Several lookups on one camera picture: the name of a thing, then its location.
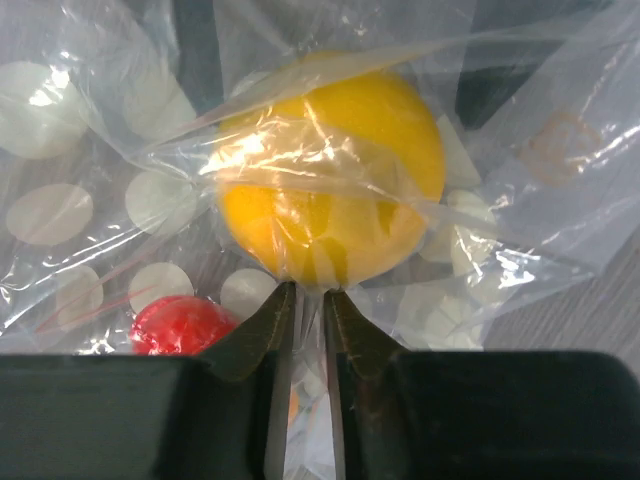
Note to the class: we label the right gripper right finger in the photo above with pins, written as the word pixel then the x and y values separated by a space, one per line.
pixel 420 414

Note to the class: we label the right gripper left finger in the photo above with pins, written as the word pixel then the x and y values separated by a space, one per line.
pixel 222 414

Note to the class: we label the small red fake fruit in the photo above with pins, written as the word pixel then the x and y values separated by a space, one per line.
pixel 179 324

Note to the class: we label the yellow green fake mango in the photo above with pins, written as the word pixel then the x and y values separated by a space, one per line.
pixel 318 187

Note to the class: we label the clear zip top bag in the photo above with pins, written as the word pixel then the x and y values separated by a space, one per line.
pixel 110 114

